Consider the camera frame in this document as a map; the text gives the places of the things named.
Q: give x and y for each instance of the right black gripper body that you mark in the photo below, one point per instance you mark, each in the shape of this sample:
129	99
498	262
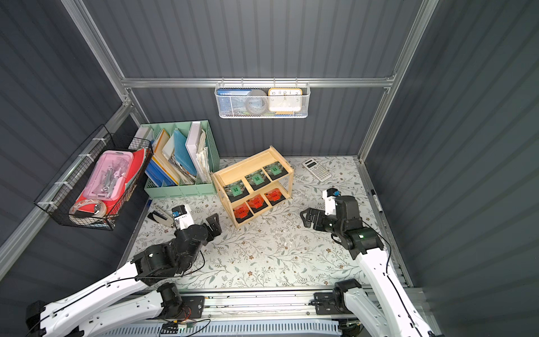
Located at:
319	221

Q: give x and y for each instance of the floral table mat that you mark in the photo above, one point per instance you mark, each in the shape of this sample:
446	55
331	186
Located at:
275	249

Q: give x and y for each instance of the blue box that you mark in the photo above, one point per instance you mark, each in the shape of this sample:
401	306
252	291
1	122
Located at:
231	101

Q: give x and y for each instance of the wooden two-tier shelf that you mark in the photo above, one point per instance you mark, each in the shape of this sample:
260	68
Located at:
241	169

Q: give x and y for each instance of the grey tape roll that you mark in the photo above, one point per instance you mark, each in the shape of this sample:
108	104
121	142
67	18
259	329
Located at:
256	102

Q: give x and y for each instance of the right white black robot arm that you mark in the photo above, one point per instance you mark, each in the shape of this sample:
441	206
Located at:
393	314

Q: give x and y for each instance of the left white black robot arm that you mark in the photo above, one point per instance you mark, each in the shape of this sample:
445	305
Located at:
141	289

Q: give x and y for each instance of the white wire wall basket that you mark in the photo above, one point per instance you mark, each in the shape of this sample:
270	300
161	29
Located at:
266	87

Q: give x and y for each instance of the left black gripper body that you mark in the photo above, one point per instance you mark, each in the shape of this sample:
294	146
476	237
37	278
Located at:
208	227

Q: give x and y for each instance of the white calculator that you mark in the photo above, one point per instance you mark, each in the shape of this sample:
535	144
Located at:
319	171

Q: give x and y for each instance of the black white stapler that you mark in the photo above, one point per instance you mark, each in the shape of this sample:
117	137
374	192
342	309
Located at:
161	218

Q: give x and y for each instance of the black marker pen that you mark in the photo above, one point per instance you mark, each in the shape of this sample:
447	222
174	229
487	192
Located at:
377	201

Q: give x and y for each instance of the white binder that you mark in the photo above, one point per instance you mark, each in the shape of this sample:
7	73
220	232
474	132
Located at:
192	143

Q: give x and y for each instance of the blue books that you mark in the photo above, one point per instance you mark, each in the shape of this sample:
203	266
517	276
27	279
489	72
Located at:
158	176

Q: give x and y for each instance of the green tea bag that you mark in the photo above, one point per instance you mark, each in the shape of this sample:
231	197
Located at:
257	179
275	170
236	191

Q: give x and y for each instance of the black wire basket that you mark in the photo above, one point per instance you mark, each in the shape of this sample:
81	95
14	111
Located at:
63	191

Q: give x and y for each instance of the red tea bag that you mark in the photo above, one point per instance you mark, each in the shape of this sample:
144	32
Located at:
257	203
242	213
274	196

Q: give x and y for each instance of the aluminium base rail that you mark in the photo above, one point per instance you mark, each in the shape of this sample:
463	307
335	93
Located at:
262	303

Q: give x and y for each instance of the pink plastic case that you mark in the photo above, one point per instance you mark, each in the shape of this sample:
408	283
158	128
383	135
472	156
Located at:
109	176

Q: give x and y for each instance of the yellow white clock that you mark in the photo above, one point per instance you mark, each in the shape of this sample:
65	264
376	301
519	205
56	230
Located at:
285	100

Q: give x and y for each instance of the clear tape roll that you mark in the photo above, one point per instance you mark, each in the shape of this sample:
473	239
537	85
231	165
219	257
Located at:
88	212

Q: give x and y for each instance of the green file organizer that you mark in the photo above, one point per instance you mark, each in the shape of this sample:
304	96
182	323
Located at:
162	145

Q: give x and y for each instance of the teal folder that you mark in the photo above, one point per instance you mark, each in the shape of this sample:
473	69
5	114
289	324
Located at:
181	154

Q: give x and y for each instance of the loose paper stack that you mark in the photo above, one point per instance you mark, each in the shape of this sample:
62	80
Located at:
202	153

